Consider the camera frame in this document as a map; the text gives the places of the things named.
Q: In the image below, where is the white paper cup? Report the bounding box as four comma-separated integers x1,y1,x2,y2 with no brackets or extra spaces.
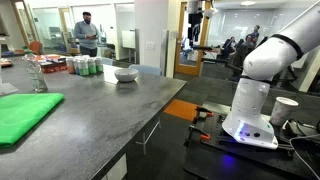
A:
269,96,300,127

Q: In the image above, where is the person in blue shirt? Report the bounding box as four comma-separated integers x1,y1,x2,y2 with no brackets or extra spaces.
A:
250,24,262,44

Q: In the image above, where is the white ceramic bowl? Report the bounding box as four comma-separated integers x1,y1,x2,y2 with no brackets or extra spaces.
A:
113,67,139,83

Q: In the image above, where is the orange floor mat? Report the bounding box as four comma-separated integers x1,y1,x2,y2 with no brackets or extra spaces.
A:
162,98,203,123

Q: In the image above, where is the standing man in grey sweater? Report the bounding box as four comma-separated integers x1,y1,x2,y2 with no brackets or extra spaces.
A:
73,11,101,58

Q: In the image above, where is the white board on stand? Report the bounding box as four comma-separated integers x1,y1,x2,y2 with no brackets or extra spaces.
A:
121,29,138,63

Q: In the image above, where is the black orange clamp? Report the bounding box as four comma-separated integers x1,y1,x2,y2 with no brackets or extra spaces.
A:
191,106,215,123
184,124,212,148

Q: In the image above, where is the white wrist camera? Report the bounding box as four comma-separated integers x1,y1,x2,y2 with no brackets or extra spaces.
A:
203,7,220,20

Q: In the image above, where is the wooden framed glass door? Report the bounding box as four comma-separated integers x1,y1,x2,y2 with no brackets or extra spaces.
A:
174,1,212,77

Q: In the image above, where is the white wall switch plate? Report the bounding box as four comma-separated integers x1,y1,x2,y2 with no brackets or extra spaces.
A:
145,41,156,52

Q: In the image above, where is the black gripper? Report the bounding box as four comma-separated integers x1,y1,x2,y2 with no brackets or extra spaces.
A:
187,12,204,46

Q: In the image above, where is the clear plastic water bottle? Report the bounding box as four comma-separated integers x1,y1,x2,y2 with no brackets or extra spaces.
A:
22,49,49,94

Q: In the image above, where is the green folded cloth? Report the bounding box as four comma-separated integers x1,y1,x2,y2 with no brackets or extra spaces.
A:
0,92,65,149

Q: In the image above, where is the red snack box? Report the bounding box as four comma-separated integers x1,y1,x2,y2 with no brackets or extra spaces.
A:
39,55,69,75

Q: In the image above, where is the orange label drink can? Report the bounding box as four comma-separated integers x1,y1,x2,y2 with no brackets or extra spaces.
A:
65,56,76,75

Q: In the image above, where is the black perforated mounting board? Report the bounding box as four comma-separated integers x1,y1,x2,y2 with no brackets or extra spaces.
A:
188,111,320,180

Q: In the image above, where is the blue label drink can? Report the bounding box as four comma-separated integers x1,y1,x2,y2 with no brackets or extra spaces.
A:
73,57,81,76

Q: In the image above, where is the seated person in dark clothes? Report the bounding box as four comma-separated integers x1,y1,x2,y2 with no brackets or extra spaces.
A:
221,36,238,60
232,33,257,69

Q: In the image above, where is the orange chair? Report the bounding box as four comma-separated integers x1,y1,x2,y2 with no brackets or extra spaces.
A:
28,40,45,56

